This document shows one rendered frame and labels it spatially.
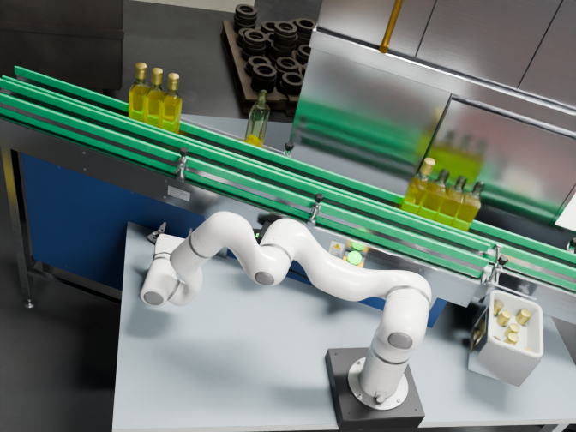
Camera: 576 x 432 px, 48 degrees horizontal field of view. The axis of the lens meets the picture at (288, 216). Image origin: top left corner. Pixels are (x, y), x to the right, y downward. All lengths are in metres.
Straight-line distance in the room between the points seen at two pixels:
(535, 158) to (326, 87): 0.71
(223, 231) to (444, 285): 0.81
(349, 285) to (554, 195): 0.85
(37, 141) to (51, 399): 1.09
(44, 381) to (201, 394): 1.06
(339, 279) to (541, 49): 0.88
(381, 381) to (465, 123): 0.84
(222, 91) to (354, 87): 2.48
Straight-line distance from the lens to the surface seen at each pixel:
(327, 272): 1.73
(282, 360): 2.12
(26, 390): 2.92
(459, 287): 2.19
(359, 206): 2.13
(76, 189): 2.47
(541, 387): 2.43
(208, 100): 4.43
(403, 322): 1.70
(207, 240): 1.77
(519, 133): 2.14
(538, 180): 2.24
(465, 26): 2.01
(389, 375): 1.95
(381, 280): 1.78
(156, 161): 2.19
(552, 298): 2.34
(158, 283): 1.99
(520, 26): 2.01
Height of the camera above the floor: 2.49
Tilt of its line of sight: 43 degrees down
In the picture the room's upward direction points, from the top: 15 degrees clockwise
